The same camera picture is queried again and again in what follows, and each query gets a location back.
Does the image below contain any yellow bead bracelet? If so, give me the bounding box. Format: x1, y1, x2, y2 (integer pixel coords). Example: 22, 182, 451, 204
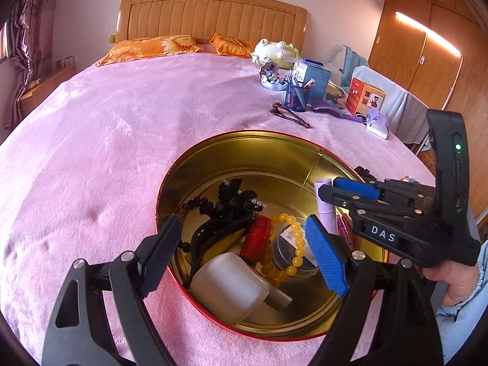
262, 212, 307, 287

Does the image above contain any white cream jar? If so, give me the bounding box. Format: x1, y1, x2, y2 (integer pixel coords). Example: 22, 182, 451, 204
189, 252, 270, 325

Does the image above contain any purple hair brush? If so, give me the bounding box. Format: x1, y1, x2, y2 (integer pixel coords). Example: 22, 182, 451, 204
311, 101, 364, 124

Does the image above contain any green frog plush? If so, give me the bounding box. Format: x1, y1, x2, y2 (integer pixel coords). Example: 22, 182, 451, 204
251, 39, 300, 70

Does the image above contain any black pearl hair clip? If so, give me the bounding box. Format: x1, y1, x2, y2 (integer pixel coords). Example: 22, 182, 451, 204
216, 178, 264, 217

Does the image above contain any orange product box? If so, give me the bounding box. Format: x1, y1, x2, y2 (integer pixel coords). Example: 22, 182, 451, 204
346, 78, 386, 115

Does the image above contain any wooden wardrobe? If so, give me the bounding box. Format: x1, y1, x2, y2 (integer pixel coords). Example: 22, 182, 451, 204
369, 0, 487, 217

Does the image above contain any blue mesh pen holder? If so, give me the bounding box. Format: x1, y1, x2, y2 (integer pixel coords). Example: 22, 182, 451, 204
284, 84, 310, 113

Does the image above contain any orange floral pillow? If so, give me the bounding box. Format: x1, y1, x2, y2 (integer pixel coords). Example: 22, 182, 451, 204
96, 35, 203, 66

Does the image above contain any red round tin box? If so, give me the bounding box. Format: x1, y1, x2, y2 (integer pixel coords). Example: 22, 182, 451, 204
155, 129, 390, 342

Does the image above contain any blue plush toy keychain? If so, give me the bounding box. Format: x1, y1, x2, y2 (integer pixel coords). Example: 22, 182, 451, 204
401, 176, 418, 183

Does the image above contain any purple curtain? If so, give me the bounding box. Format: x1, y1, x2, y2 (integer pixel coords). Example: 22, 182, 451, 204
5, 0, 56, 131

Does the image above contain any black wristwatch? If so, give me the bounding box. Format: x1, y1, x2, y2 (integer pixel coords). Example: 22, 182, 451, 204
354, 165, 377, 183

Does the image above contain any purple pen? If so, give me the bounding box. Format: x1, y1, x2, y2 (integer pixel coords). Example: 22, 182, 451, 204
337, 216, 353, 249

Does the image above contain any gold tin lid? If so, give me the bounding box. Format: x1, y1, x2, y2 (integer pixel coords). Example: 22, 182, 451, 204
325, 81, 346, 100

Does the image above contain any wooden nightstand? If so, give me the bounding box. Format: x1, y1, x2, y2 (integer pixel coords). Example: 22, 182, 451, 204
20, 56, 76, 118

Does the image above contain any blue cardboard box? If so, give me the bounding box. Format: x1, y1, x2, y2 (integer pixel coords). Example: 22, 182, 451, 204
293, 59, 331, 101

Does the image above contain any light blue sleeve forearm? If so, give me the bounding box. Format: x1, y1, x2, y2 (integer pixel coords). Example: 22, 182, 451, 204
436, 242, 487, 364

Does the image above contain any person's right hand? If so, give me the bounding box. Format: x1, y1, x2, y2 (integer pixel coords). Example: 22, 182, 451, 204
422, 260, 480, 307

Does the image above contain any clear round plastic case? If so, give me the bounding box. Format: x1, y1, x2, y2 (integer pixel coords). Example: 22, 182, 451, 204
271, 224, 318, 278

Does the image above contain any grey cloth drying rack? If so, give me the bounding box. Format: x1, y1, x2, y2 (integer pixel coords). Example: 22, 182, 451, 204
352, 65, 429, 145

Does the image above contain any pink bed blanket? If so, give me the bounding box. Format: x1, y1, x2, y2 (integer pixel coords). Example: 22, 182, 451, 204
1, 52, 434, 359

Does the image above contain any ceramic figurine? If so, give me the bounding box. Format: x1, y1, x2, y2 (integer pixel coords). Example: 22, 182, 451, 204
260, 60, 289, 92

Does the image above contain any wooden headboard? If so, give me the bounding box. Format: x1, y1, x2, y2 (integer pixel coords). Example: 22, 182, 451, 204
109, 0, 308, 50

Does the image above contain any purple tissue pack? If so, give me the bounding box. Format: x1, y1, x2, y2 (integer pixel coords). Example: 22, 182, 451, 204
366, 107, 389, 140

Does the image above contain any red jewelry box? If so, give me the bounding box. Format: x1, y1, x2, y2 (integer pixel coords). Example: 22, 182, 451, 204
240, 215, 272, 265

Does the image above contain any lilac lipstick tube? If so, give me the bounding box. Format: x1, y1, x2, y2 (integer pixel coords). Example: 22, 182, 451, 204
314, 178, 337, 235

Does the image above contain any black claw hair clip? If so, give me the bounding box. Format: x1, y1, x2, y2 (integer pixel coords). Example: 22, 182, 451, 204
190, 206, 254, 264

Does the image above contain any yellow tube with blue cap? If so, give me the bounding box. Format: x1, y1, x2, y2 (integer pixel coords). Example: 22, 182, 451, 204
203, 229, 245, 260

